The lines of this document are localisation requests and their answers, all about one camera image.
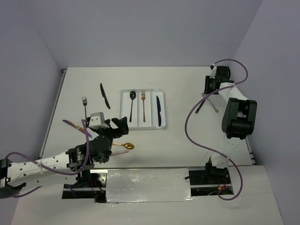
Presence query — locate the silver spoon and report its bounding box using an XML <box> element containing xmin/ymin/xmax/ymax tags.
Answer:
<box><xmin>202</xmin><ymin>93</ymin><xmax>219</xmax><ymax>113</ymax></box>

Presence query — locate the black spoon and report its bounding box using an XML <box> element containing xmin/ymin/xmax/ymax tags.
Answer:
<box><xmin>129</xmin><ymin>91</ymin><xmax>136</xmax><ymax>122</ymax></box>

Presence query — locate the copper fork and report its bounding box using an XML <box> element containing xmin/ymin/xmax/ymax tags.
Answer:
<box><xmin>141</xmin><ymin>91</ymin><xmax>146</xmax><ymax>123</ymax></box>

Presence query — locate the blue knife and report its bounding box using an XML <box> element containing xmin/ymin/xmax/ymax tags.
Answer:
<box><xmin>156</xmin><ymin>96</ymin><xmax>162</xmax><ymax>127</ymax></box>

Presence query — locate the silver fork with black handle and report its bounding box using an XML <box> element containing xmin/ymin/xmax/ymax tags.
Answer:
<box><xmin>195</xmin><ymin>99</ymin><xmax>206</xmax><ymax>114</ymax></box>

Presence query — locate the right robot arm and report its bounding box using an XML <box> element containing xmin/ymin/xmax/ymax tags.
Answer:
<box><xmin>203</xmin><ymin>66</ymin><xmax>257</xmax><ymax>183</ymax></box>

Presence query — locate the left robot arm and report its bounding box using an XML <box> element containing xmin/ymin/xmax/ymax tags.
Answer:
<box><xmin>0</xmin><ymin>116</ymin><xmax>129</xmax><ymax>199</ymax></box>

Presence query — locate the iridescent rainbow knife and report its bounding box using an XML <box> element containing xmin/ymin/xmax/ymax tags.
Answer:
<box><xmin>62</xmin><ymin>120</ymin><xmax>85</xmax><ymax>134</ymax></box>

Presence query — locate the gold spoon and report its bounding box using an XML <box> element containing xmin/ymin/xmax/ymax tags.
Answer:
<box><xmin>113</xmin><ymin>142</ymin><xmax>135</xmax><ymax>150</ymax></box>

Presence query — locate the white three-compartment cutlery tray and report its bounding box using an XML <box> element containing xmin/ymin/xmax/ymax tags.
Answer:
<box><xmin>119</xmin><ymin>89</ymin><xmax>166</xmax><ymax>130</ymax></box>

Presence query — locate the black knife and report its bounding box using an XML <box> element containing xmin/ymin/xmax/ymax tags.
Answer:
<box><xmin>100</xmin><ymin>83</ymin><xmax>111</xmax><ymax>109</ymax></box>

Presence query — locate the silver foil sheet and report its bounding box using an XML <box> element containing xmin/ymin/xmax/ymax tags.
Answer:
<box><xmin>106</xmin><ymin>168</ymin><xmax>192</xmax><ymax>203</ymax></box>

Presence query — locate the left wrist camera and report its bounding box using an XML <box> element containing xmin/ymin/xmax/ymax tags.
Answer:
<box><xmin>89</xmin><ymin>112</ymin><xmax>109</xmax><ymax>129</ymax></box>

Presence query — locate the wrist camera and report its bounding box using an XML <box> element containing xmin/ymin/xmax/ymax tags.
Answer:
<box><xmin>210</xmin><ymin>64</ymin><xmax>217</xmax><ymax>78</ymax></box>
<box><xmin>89</xmin><ymin>112</ymin><xmax>109</xmax><ymax>129</ymax></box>

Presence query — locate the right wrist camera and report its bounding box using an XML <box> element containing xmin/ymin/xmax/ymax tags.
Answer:
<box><xmin>210</xmin><ymin>64</ymin><xmax>217</xmax><ymax>78</ymax></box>

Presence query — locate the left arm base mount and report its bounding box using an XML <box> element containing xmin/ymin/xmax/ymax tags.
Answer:
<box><xmin>61</xmin><ymin>170</ymin><xmax>108</xmax><ymax>203</ymax></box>

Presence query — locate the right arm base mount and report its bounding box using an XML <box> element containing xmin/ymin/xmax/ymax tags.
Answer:
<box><xmin>184</xmin><ymin>159</ymin><xmax>233</xmax><ymax>196</ymax></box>

